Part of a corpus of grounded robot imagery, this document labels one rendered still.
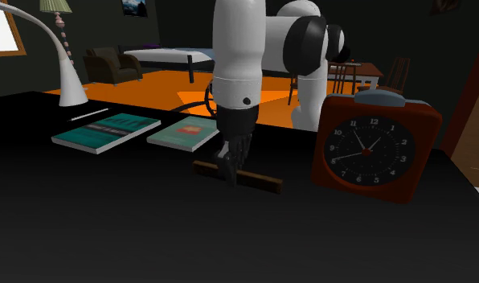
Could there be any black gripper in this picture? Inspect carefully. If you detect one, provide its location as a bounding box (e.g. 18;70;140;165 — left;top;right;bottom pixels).
213;104;260;188

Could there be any brown wooden bar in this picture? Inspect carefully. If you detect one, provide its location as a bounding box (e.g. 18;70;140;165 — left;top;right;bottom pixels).
191;159;284;195

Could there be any teal book with red patch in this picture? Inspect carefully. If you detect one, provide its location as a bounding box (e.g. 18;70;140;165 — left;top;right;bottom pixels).
145;115;220;154

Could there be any dark wooden chair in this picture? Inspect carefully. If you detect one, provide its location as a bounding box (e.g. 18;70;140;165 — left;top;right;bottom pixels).
357;56;412;96
287;61;349;106

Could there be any black desk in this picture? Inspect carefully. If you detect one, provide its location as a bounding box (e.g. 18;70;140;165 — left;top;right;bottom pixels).
0;90;479;283

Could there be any orange rug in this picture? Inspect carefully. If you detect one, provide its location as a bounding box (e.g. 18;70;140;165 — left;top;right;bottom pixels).
43;69;382;129

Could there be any bed with white mattress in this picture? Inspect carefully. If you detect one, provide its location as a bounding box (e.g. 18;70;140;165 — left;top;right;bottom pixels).
117;42;217;84

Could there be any large teal book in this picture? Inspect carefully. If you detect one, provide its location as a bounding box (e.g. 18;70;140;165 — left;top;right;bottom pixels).
51;112;162;155

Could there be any red-brown square alarm clock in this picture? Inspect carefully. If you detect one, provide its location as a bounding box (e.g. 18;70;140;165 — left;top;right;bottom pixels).
310;88;444;205

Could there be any white pen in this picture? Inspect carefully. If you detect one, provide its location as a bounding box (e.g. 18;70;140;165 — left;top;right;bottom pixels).
66;107;111;123

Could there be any dark brown armchair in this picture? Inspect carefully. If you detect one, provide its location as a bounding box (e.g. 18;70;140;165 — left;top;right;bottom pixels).
82;46;144;87

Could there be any wooden table with white legs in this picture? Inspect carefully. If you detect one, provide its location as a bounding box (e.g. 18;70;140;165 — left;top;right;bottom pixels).
326;58;385;96

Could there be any white gooseneck desk lamp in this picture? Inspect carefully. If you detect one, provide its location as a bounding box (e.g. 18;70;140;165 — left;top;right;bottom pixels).
0;0;90;108

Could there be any floor lamp with green shade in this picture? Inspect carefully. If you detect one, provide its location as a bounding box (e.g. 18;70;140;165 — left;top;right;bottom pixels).
39;0;75;66

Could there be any brown wooden door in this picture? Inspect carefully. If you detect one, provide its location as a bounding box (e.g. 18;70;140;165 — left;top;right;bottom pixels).
438;26;479;194

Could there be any dark wall picture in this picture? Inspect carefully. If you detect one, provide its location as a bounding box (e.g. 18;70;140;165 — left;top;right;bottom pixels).
121;0;149;18

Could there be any window with wooden frame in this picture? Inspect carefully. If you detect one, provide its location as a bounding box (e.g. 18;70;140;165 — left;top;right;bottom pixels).
0;0;28;59

